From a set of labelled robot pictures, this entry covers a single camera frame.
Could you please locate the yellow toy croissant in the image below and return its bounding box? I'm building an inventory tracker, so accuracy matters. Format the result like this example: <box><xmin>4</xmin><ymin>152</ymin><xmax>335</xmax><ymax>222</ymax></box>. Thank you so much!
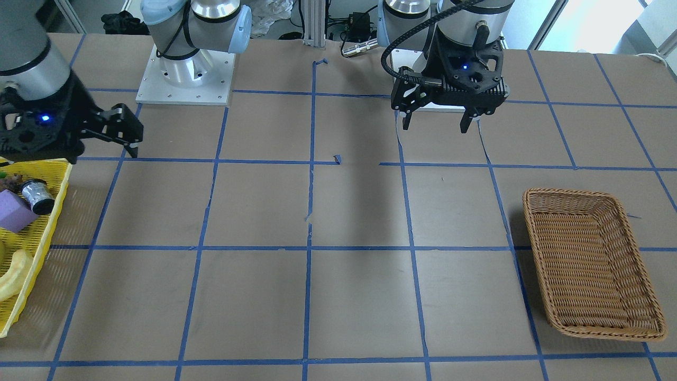
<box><xmin>1</xmin><ymin>249</ymin><xmax>34</xmax><ymax>302</ymax></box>

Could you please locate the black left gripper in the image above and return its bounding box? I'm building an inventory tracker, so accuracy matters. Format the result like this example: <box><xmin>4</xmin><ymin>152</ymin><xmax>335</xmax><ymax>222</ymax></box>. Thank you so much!
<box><xmin>390</xmin><ymin>37</ymin><xmax>509</xmax><ymax>134</ymax></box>

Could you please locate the small silver can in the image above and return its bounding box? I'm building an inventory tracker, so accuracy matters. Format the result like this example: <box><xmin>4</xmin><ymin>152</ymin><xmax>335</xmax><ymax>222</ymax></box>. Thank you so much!
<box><xmin>20</xmin><ymin>178</ymin><xmax>56</xmax><ymax>215</ymax></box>

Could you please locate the yellow woven basket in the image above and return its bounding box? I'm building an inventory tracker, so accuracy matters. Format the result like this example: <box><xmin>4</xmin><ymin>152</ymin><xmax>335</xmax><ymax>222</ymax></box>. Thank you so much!
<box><xmin>1</xmin><ymin>159</ymin><xmax>73</xmax><ymax>338</ymax></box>

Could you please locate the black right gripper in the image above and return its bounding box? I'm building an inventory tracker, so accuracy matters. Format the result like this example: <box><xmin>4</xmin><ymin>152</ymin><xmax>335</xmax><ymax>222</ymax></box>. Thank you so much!
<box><xmin>2</xmin><ymin>74</ymin><xmax>144</xmax><ymax>164</ymax></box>

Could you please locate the brown wicker basket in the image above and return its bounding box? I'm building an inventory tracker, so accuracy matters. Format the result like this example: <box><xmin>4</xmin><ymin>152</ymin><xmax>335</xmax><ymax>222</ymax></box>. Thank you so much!
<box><xmin>522</xmin><ymin>188</ymin><xmax>668</xmax><ymax>342</ymax></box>

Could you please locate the purple foam block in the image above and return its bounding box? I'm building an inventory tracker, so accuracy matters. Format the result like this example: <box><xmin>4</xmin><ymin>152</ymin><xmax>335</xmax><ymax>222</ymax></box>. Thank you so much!
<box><xmin>1</xmin><ymin>189</ymin><xmax>39</xmax><ymax>233</ymax></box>

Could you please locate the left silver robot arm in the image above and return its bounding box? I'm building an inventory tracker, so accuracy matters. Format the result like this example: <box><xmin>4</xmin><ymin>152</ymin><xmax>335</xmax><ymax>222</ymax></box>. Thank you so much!
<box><xmin>377</xmin><ymin>1</ymin><xmax>513</xmax><ymax>133</ymax></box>

